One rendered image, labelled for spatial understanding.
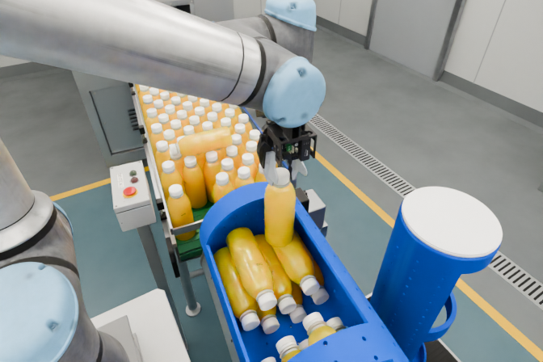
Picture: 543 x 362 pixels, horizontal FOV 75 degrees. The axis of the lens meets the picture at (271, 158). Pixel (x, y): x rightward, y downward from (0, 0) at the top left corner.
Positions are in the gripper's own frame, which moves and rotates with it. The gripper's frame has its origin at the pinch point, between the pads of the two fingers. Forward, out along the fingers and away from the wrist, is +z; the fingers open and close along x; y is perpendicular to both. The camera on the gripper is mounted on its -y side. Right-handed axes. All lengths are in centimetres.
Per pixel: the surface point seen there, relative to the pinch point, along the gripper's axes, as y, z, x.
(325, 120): -199, 132, 140
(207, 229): -7.2, 17.4, -15.8
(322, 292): 13.3, 27.3, 5.3
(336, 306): 15.9, 31.3, 8.2
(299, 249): 5.2, 19.8, 3.0
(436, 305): 17, 54, 46
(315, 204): -30, 47, 29
